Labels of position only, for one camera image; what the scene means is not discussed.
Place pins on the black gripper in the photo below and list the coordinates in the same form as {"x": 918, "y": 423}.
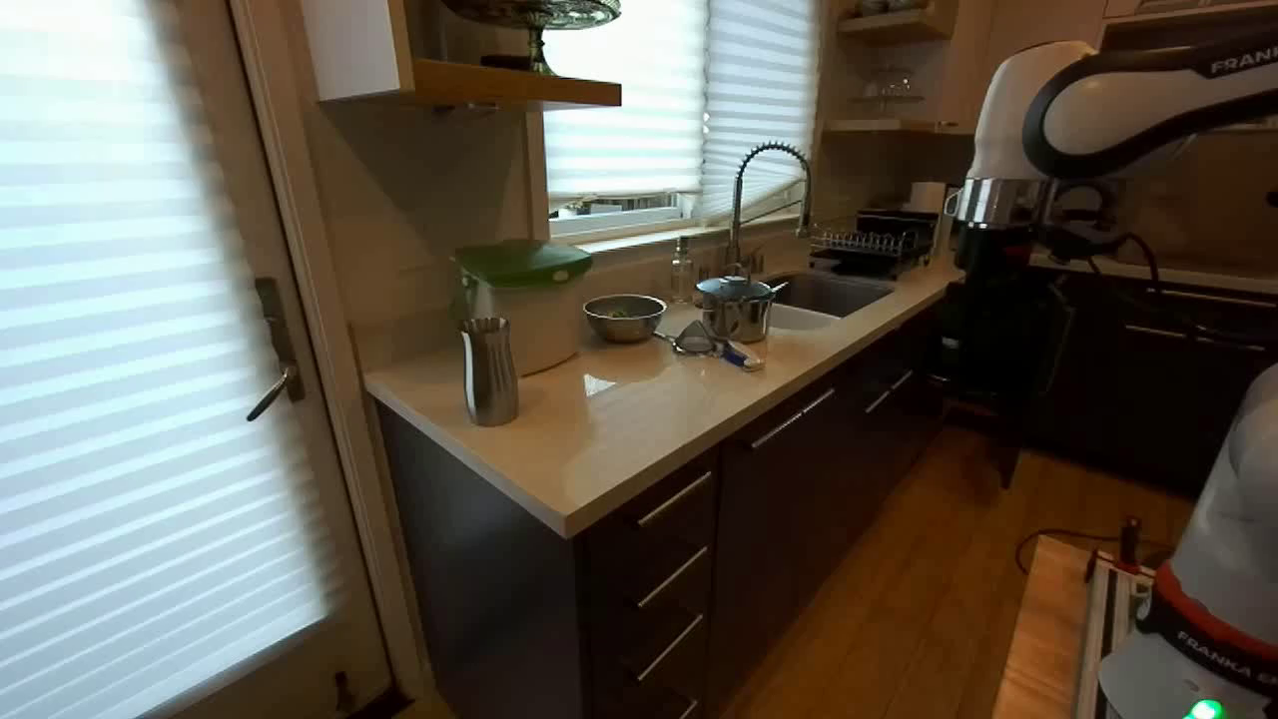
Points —
{"x": 995, "y": 304}

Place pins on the dark drawer with wooden interior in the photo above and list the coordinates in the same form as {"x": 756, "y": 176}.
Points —
{"x": 616, "y": 541}

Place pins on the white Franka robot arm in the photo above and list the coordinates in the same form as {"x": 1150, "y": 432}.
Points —
{"x": 1143, "y": 114}

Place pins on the black dish rack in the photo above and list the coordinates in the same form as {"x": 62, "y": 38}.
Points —
{"x": 878, "y": 242}

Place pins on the narrow dark cabinet door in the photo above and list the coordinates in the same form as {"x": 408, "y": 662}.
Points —
{"x": 889, "y": 427}

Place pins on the kitchen sink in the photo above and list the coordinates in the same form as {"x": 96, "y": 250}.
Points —
{"x": 830, "y": 294}

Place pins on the dark cabinet row with counter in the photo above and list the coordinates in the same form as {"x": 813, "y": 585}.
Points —
{"x": 1159, "y": 385}

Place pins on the glasses on shelf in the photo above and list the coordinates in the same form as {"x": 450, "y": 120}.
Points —
{"x": 889, "y": 85}

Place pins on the blue and white brush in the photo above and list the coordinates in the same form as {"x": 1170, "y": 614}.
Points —
{"x": 741, "y": 356}

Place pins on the steel pot with lid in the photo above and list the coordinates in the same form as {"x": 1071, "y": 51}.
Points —
{"x": 737, "y": 311}

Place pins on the curved steel faucet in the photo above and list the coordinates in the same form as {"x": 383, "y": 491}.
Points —
{"x": 737, "y": 202}

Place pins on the wide dark cabinet door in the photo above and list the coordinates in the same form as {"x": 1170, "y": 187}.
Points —
{"x": 784, "y": 533}

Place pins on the small clear bottle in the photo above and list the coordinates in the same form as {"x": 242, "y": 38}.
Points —
{"x": 680, "y": 274}

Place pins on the narrow white window blind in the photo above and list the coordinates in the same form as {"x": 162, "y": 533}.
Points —
{"x": 761, "y": 94}

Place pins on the wooden robot mounting platform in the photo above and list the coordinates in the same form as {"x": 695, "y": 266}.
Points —
{"x": 1043, "y": 640}

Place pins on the steel bowl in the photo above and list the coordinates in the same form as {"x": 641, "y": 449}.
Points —
{"x": 625, "y": 318}

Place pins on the wide white window blind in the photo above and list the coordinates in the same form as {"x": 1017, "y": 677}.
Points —
{"x": 621, "y": 120}

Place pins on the white container with green lid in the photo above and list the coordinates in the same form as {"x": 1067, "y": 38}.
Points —
{"x": 539, "y": 327}

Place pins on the steel soap dispenser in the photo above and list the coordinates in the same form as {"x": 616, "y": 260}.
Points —
{"x": 487, "y": 372}

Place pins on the glass cake stand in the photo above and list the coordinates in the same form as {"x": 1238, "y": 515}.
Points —
{"x": 539, "y": 13}

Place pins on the dark kitchen base cabinet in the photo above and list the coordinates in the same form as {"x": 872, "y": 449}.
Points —
{"x": 479, "y": 585}

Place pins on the white cabinet with wooden shelf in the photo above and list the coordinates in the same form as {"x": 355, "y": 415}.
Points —
{"x": 352, "y": 47}

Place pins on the door with white blind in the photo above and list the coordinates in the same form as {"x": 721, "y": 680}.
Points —
{"x": 146, "y": 400}

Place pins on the open wooden wall shelves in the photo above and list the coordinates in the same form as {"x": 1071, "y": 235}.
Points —
{"x": 893, "y": 130}

